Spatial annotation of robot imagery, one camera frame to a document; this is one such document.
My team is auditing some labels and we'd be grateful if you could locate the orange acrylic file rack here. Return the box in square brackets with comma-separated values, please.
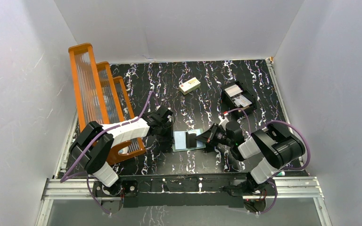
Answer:
[68, 43, 147, 166]

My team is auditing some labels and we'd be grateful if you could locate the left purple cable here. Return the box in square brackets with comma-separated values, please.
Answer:
[59, 91, 160, 216]

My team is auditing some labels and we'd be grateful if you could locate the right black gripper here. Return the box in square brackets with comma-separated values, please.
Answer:
[196, 122, 233, 147]

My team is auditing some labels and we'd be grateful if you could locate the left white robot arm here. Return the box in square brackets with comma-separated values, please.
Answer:
[69, 106, 173, 196]

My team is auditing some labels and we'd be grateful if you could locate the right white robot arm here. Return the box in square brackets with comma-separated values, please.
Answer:
[195, 120, 309, 195]

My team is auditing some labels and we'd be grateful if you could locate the black card tray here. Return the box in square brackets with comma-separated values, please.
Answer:
[221, 81, 257, 118]

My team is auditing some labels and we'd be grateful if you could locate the silver credit card in tray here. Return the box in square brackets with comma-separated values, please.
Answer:
[224, 84, 243, 98]

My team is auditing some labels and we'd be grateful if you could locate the small cream cardboard box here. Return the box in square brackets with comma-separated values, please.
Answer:
[179, 77, 201, 95]

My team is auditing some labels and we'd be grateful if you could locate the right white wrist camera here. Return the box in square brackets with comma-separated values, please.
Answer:
[219, 113, 229, 126]

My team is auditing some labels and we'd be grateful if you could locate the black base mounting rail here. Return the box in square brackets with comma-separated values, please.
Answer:
[90, 172, 278, 214]

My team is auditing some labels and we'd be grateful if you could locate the dark credit card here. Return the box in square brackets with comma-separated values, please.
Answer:
[185, 131, 197, 148]

